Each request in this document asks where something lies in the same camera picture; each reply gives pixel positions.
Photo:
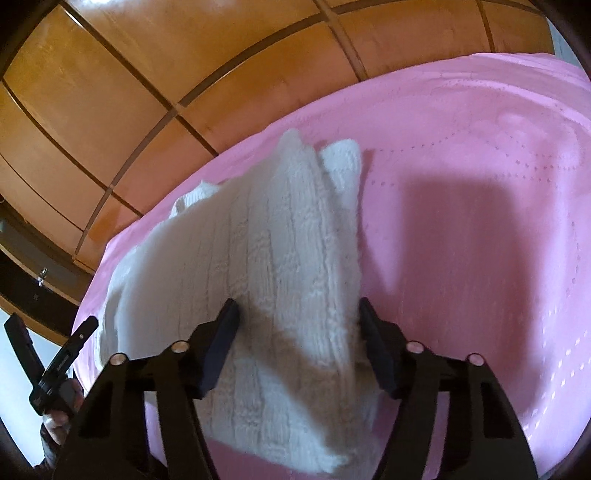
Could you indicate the metal wardrobe key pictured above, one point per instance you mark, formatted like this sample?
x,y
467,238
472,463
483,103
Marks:
x,y
44,274

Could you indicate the person's left hand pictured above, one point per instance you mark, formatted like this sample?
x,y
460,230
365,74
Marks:
x,y
57,424

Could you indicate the pink patterned blanket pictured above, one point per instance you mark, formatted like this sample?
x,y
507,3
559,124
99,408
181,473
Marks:
x,y
461,230

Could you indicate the white knitted sweater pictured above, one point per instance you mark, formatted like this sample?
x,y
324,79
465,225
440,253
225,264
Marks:
x,y
286,240

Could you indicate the person's left forearm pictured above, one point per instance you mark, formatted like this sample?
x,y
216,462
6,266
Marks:
x,y
46,454

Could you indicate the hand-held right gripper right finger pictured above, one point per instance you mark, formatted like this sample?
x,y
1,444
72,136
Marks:
x,y
378,350

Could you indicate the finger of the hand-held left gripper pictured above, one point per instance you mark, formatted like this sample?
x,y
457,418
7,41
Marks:
x,y
74,344
21,346

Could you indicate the wooden panelled wardrobe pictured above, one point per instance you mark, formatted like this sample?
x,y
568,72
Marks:
x,y
138,92

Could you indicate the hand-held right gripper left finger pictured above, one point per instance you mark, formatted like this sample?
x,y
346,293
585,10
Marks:
x,y
220,350

